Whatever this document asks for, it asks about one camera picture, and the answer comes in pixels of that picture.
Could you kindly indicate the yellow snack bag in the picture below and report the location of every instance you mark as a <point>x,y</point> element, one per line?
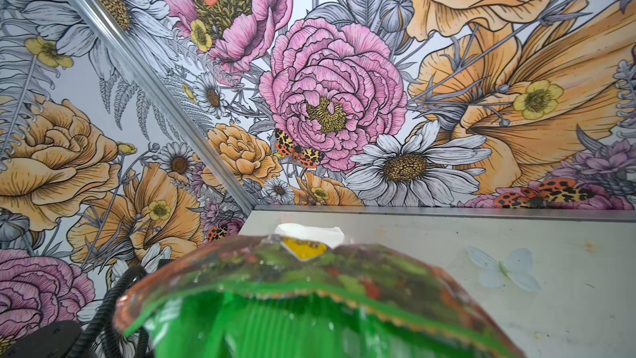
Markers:
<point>303,250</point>

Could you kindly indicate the green snack bag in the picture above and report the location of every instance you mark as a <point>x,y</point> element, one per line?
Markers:
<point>246,296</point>

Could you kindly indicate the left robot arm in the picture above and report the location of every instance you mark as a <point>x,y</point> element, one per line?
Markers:
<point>53,341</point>

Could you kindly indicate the white paper bag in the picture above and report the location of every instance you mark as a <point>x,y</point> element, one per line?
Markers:
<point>331,237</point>

